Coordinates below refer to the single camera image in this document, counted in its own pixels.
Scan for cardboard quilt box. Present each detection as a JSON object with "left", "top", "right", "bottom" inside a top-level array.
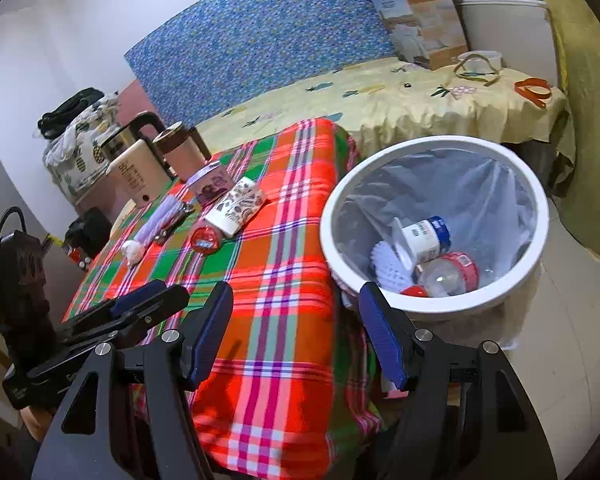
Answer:
[{"left": 367, "top": 0, "right": 470, "bottom": 71}]

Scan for dark metal utensil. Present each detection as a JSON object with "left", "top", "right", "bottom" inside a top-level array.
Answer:
[{"left": 155, "top": 205, "right": 196, "bottom": 246}]

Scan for pink mug with brown lid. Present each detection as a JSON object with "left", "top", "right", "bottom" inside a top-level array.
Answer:
[{"left": 152, "top": 121, "right": 212, "bottom": 183}]

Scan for pink cabinet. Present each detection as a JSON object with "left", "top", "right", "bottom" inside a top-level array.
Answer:
[{"left": 75, "top": 180, "right": 126, "bottom": 221}]

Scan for white round trash bin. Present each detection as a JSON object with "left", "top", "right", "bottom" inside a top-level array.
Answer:
[{"left": 320, "top": 135, "right": 551, "bottom": 323}]

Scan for black bag with red detail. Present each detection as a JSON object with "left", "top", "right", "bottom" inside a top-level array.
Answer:
[{"left": 62, "top": 208, "right": 113, "bottom": 272}]

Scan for green strap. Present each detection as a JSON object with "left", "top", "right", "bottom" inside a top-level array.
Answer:
[{"left": 452, "top": 52, "right": 503, "bottom": 88}]

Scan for white shuttlecock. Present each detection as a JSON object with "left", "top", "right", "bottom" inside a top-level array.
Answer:
[{"left": 371, "top": 241, "right": 413, "bottom": 292}]

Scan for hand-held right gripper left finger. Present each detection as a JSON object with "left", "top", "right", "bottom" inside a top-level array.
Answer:
[{"left": 30, "top": 281, "right": 235, "bottom": 480}]

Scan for white panel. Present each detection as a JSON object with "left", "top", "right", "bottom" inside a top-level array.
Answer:
[{"left": 455, "top": 0, "right": 561, "bottom": 88}]

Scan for purple carton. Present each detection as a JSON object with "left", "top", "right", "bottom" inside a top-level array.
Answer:
[{"left": 186, "top": 161, "right": 231, "bottom": 207}]

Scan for white tissue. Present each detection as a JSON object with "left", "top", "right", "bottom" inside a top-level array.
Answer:
[{"left": 121, "top": 239, "right": 147, "bottom": 268}]

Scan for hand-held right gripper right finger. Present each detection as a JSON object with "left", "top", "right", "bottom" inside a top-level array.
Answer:
[{"left": 358, "top": 282, "right": 556, "bottom": 480}]

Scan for white bottle blue cap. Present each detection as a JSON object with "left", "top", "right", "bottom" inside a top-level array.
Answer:
[{"left": 392, "top": 216, "right": 453, "bottom": 271}]

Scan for clear plastic bin liner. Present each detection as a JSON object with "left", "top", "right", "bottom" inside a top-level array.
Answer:
[{"left": 337, "top": 149, "right": 538, "bottom": 351}]

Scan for yellow-green curtain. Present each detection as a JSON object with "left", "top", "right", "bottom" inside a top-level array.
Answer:
[{"left": 500, "top": 0, "right": 600, "bottom": 261}]

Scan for cream warming device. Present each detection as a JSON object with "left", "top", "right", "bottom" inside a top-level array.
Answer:
[{"left": 107, "top": 139, "right": 173, "bottom": 206}]

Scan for plaid tablecloth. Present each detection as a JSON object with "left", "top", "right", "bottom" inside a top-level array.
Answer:
[{"left": 62, "top": 117, "right": 386, "bottom": 480}]

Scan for blue floral headboard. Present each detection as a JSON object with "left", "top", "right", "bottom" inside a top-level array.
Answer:
[{"left": 124, "top": 0, "right": 406, "bottom": 126}]

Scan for beige electric kettle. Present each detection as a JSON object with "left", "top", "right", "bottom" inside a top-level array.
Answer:
[{"left": 100, "top": 111, "right": 171, "bottom": 181}]

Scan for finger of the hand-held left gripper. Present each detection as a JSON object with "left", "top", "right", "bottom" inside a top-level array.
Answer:
[
  {"left": 62, "top": 280, "right": 168, "bottom": 336},
  {"left": 55, "top": 285, "right": 191, "bottom": 358}
]

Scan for yellow printed bed sheet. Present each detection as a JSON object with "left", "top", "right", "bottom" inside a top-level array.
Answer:
[{"left": 195, "top": 55, "right": 576, "bottom": 196}]

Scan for black cable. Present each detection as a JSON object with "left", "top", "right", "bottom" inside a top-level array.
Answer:
[{"left": 0, "top": 206, "right": 26, "bottom": 261}]

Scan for pineapple print cloth bundle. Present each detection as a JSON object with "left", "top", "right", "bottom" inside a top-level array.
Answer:
[{"left": 42, "top": 92, "right": 126, "bottom": 196}]

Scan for patterned paper cup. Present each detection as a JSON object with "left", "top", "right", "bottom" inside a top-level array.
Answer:
[{"left": 204, "top": 176, "right": 266, "bottom": 238}]

